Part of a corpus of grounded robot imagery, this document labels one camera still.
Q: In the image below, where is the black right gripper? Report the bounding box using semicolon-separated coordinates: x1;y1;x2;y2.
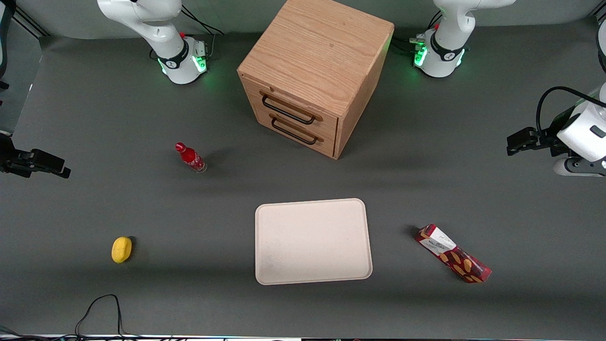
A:
0;134;72;179

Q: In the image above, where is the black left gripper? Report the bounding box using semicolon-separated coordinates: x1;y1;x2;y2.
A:
507;107;581;158

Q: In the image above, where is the red cookie box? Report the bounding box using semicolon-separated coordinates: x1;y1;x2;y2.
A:
415;224;493;284

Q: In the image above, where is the beige rectangular tray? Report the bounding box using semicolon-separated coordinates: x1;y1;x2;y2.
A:
255;198;373;286

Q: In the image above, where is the yellow lemon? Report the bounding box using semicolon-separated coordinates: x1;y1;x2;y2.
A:
111;236;133;264

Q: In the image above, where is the red cola bottle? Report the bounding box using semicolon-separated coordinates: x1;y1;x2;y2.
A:
175;142;208;174

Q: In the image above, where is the wooden drawer front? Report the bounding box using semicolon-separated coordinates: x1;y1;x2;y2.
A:
265;111;338;160
258;85;339;139

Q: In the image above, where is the wooden drawer cabinet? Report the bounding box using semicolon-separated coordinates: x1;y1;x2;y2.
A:
237;0;395;160

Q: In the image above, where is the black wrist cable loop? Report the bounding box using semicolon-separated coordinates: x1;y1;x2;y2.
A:
536;86;606;139

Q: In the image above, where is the black arm base cable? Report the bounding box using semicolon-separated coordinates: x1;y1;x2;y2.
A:
181;6;224;58
393;10;443;54

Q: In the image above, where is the thin black cable loop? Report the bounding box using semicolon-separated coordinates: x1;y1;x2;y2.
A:
75;294;127;340

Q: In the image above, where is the black drawer handle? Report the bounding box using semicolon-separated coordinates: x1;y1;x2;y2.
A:
261;94;317;126
271;117;319;145

